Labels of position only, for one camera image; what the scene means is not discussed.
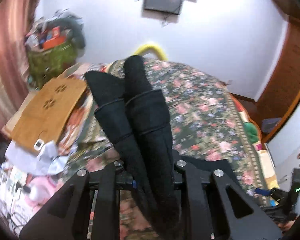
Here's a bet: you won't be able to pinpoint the green fabric storage box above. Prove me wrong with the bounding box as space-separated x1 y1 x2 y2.
27 41 77 89

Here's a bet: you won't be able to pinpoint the pink striped curtain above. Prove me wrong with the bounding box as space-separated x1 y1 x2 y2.
0 0 39 140

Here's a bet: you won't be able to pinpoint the brown wooden wardrobe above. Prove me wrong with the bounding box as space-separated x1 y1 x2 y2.
256 0 300 143

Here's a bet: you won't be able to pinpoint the green plush toy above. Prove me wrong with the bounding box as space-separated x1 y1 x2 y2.
243 122 259 144

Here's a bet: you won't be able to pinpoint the yellow curved tube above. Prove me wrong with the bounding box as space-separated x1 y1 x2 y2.
133 44 168 61

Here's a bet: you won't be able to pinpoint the white crumpled cloth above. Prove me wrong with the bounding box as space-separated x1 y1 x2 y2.
5 140 69 176

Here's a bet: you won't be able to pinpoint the black pants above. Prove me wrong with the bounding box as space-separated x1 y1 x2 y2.
84 55 181 239

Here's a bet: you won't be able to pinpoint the grey plush pillow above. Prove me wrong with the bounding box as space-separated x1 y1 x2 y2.
46 18 85 50

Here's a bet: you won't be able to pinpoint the small black wall monitor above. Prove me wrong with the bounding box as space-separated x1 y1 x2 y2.
143 0 183 15

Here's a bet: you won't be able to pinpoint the orange box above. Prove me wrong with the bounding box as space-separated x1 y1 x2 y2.
43 36 66 50

